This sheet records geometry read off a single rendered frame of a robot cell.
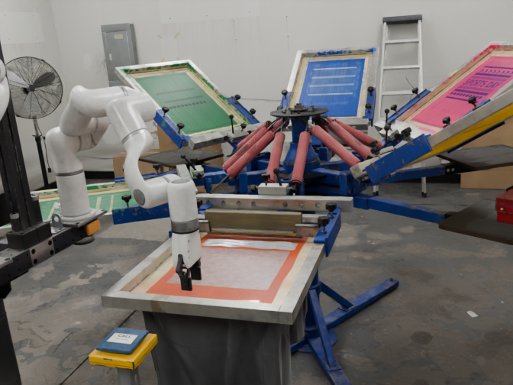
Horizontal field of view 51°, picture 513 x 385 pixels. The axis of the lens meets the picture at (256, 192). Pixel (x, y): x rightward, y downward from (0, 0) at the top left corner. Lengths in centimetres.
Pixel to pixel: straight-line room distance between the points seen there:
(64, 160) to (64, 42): 552
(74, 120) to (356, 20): 456
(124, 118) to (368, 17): 467
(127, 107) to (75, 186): 46
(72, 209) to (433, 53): 465
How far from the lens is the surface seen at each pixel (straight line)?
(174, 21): 660
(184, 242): 145
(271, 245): 197
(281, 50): 617
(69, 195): 193
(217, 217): 208
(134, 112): 156
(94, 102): 164
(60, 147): 188
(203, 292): 169
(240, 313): 152
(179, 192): 142
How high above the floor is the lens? 170
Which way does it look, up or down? 16 degrees down
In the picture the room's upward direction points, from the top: 4 degrees counter-clockwise
